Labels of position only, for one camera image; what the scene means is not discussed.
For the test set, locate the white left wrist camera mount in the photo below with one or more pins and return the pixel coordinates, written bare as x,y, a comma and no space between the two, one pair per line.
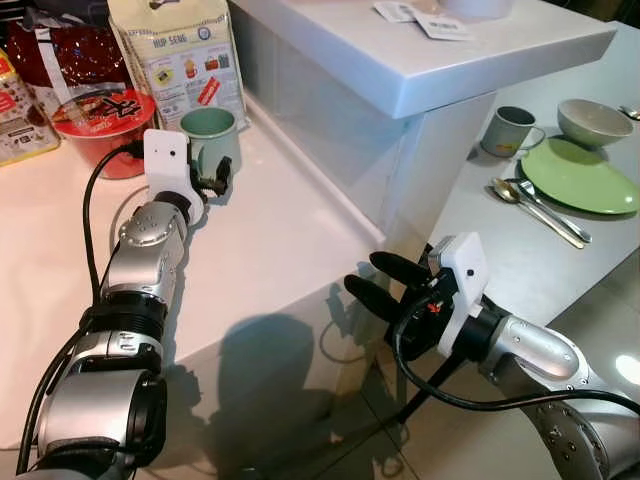
168,160

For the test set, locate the white raised counter ledge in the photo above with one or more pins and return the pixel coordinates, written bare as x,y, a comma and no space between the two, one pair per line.
400,70

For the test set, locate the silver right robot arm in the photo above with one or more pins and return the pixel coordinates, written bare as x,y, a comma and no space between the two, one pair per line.
540,360

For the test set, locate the pale green mug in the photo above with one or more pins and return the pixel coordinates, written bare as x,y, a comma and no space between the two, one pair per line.
208,130

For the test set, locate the grey bowl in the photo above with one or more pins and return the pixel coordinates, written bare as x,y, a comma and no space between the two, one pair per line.
595,120

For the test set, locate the green plate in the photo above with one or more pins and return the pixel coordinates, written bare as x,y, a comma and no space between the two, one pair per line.
580,180

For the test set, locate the small white paper card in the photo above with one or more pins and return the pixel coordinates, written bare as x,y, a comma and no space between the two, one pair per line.
394,12

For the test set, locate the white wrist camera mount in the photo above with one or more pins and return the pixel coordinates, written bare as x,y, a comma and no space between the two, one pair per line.
462,272
168,160

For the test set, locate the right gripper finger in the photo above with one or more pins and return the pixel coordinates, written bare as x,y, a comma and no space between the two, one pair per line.
372,296
400,268

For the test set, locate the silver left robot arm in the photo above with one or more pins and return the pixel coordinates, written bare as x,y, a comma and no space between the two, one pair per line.
130,270

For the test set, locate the black table leg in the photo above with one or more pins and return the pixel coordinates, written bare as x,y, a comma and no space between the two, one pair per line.
435,385

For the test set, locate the gold metal spoon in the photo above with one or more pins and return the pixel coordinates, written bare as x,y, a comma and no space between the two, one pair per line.
505,190

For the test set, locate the red instant noodle bowl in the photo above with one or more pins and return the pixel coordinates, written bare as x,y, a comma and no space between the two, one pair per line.
100,125

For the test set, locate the white round container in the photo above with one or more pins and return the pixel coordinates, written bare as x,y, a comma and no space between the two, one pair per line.
475,8

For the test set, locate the metal utensil by orange plate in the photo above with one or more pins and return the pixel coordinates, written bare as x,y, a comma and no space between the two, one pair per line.
630,112

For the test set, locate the yellow food package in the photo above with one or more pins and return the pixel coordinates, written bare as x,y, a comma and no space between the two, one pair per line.
20,115

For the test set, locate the grey mug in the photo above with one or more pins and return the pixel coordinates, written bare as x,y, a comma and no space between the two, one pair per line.
507,130

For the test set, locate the Hup Seng cracker package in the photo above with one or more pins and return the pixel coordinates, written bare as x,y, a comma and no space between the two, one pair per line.
180,60

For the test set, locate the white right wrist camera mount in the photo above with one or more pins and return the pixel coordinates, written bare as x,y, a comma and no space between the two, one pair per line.
462,272

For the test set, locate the dark red snack bag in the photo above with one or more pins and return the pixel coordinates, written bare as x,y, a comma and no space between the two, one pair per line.
80,55

